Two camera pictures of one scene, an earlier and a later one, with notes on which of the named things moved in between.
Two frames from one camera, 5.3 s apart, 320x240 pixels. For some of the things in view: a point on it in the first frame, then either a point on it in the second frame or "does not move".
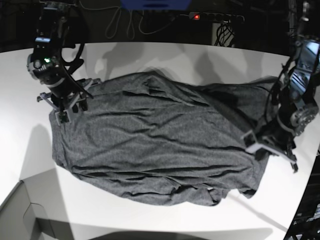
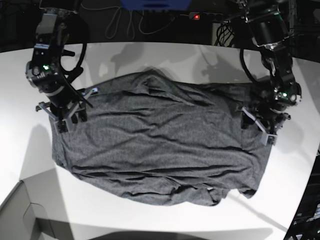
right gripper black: (271, 138) → (265, 117)
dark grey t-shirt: (152, 137) does not move
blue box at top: (156, 5) does not move
